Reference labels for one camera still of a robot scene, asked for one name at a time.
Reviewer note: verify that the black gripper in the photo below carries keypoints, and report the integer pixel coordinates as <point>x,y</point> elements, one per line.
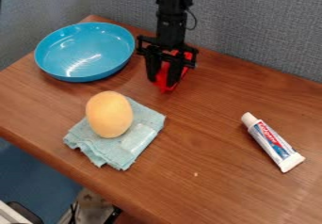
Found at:
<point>168,47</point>

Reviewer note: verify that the red plastic block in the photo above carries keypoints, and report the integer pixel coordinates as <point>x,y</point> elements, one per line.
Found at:
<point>161,83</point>

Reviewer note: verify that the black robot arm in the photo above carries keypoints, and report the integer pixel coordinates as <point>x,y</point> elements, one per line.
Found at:
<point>174,7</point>

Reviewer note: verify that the blue plate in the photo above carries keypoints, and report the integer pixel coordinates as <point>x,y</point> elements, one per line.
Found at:
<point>85,52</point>

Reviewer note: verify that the grey object under table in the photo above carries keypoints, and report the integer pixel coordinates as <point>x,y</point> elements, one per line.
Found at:
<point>90,209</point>

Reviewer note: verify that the orange egg-shaped sponge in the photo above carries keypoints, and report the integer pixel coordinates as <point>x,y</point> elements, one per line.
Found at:
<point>110,114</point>

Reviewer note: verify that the clear small plastic piece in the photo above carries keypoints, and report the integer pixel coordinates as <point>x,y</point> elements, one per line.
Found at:
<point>138,138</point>

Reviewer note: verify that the light blue folded cloth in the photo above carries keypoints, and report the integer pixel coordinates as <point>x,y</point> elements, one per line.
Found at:
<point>103,150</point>

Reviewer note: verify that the white toothpaste tube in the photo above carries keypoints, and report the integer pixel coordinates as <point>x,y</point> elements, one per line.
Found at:
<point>285,156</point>

